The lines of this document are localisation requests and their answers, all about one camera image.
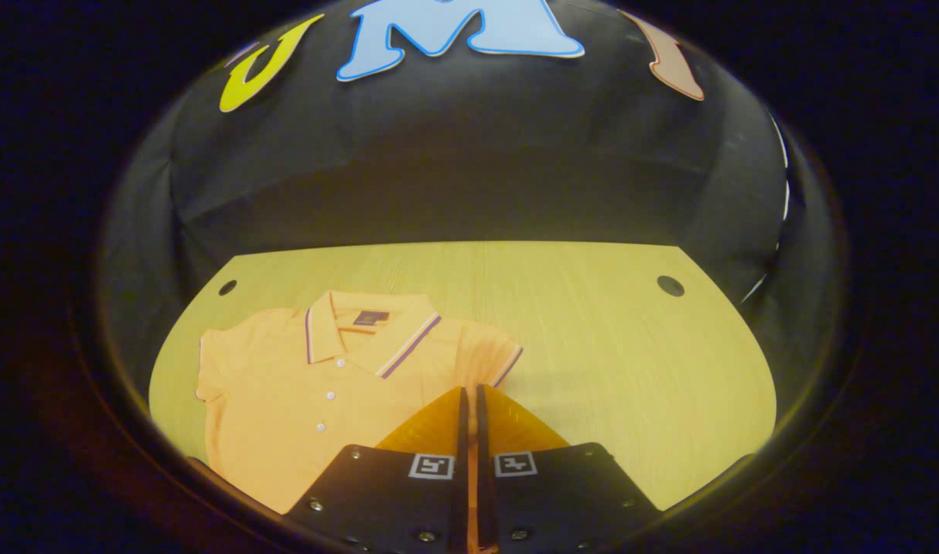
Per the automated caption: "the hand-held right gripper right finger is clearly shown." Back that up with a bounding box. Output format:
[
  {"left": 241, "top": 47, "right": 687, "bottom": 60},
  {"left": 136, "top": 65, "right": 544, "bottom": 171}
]
[{"left": 475, "top": 383, "right": 662, "bottom": 554}]

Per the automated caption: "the orange T-shirt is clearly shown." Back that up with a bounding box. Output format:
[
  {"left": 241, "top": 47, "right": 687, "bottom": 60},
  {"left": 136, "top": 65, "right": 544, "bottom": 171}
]
[{"left": 195, "top": 290, "right": 524, "bottom": 515}]

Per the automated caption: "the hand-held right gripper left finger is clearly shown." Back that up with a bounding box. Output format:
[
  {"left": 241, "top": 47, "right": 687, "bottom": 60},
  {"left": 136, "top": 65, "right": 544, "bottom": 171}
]
[{"left": 285, "top": 385, "right": 470, "bottom": 554}]

